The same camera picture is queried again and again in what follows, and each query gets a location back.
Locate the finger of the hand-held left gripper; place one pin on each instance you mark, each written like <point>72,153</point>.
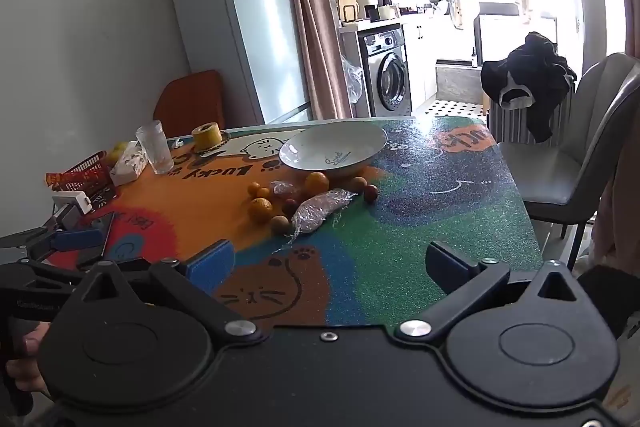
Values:
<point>75,240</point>
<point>97,238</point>

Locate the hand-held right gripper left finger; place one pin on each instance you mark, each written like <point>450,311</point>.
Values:
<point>212,264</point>

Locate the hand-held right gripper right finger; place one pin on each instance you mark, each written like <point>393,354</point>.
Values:
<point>442,259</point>

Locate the medium orange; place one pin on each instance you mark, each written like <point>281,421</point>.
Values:
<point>260,209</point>

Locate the brown round fruit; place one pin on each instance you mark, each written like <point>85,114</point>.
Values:
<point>280,224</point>
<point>358,184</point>

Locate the small orange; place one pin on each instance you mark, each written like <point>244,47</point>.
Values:
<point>253,188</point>
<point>264,193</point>

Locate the dark red round fruit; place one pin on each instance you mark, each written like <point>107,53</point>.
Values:
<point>290,206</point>

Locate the small plastic fruit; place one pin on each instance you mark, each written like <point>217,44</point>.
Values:
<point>282,188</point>

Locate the large orange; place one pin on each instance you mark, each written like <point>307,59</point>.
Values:
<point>317,182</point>

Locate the white ceramic bowl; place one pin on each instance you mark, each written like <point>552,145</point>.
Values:
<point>332,147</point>

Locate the person's left hand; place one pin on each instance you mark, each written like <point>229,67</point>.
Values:
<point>21,374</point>

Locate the white power adapter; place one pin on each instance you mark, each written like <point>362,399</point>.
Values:
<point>72,202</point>

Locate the red plastic basket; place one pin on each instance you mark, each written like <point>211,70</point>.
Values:
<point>85,172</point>

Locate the patterned tissue box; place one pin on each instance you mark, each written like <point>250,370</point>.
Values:
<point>129,164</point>

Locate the yellow green fruit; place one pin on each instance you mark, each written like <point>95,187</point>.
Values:
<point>119,149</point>

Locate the clear drinking glass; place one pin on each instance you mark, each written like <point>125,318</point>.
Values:
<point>156,147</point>

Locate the small white object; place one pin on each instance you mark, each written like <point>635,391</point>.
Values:
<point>177,143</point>

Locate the yellow tape roll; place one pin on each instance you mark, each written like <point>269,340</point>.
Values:
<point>207,137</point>

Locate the striped laundry basket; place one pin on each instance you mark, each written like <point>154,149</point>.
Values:
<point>515,127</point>

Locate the orange chair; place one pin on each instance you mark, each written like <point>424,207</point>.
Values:
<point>187,99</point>

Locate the grey padded chair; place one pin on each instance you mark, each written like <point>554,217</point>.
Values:
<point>575,147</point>

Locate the grey stone step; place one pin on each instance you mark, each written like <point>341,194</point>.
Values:
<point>457,79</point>

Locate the silver washing machine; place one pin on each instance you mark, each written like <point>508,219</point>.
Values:
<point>387,74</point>

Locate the clear plastic bag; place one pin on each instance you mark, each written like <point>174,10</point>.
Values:
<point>352,79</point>

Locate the black clothes pile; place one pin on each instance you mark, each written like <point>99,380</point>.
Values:
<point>530,67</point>

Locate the white refrigerator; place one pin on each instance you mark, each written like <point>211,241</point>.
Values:
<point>240,32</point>

